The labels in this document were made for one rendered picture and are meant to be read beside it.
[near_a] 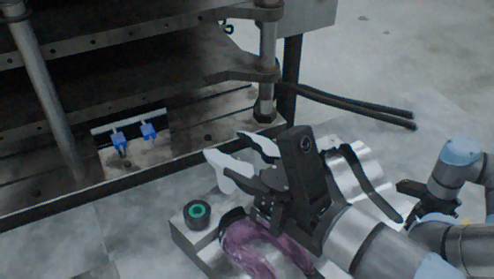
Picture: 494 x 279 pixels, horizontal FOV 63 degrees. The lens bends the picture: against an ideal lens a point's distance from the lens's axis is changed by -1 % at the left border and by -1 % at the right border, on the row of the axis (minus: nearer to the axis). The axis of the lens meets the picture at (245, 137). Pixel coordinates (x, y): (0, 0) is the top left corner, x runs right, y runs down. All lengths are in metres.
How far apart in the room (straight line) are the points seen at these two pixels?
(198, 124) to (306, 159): 1.22
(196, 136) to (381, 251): 1.22
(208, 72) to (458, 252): 1.12
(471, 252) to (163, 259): 0.89
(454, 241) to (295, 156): 0.25
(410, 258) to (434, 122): 1.37
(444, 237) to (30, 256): 1.14
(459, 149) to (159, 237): 0.86
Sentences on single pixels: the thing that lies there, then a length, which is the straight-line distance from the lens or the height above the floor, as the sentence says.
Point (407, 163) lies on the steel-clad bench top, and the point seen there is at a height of 0.80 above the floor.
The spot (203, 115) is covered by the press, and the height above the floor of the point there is 0.78.
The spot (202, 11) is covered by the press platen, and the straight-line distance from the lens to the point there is 1.39.
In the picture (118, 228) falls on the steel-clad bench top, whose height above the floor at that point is 0.80.
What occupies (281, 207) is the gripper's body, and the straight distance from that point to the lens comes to 0.54.
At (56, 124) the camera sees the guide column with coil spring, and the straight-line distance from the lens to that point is 1.40.
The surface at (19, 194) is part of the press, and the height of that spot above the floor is 0.79.
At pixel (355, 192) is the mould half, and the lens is 1.33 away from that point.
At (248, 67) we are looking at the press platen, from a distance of 1.55.
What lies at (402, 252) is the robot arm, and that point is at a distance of 0.50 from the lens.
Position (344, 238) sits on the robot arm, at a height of 1.46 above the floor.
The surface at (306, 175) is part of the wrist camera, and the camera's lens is 0.51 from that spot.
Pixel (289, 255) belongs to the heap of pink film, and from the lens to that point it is 1.15.
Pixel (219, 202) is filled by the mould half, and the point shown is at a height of 0.91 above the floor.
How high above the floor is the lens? 1.87
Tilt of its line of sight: 42 degrees down
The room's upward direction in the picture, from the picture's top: straight up
